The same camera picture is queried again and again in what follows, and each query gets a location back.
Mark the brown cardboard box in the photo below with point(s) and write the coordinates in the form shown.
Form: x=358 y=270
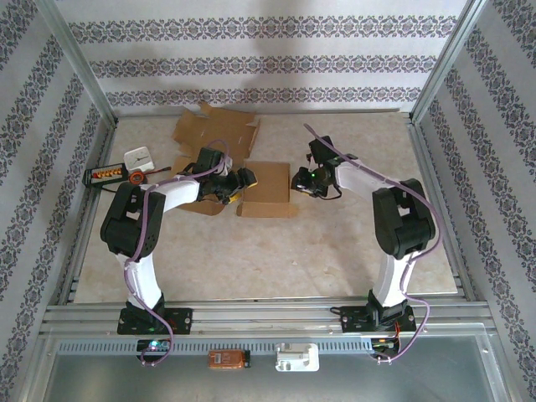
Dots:
x=268 y=184
x=222 y=125

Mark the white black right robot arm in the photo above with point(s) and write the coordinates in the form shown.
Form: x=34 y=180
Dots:
x=360 y=178

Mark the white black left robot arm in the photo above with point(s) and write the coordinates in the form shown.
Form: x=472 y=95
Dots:
x=176 y=192

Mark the small white clock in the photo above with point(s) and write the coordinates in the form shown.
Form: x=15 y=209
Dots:
x=138 y=158

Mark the black device with orange lights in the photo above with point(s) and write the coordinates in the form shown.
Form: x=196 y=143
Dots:
x=104 y=175

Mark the orange electronic module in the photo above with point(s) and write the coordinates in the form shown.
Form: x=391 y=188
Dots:
x=226 y=360

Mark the small circuit board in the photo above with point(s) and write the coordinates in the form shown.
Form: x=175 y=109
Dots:
x=153 y=345
x=383 y=343

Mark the white plastic holder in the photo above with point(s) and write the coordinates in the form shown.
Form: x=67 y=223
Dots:
x=295 y=358

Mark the grey metal panel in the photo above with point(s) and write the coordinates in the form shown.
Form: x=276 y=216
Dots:
x=377 y=381

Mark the aluminium back rail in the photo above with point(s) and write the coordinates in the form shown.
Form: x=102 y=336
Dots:
x=335 y=111

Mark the aluminium side rail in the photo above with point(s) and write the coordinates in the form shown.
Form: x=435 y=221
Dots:
x=424 y=146
x=89 y=209

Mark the aluminium front rail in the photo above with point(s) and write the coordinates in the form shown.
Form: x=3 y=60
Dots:
x=268 y=314

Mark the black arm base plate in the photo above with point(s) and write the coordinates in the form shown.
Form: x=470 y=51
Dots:
x=352 y=320
x=184 y=320

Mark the aluminium frame post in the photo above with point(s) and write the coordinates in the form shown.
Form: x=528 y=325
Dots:
x=79 y=63
x=446 y=63

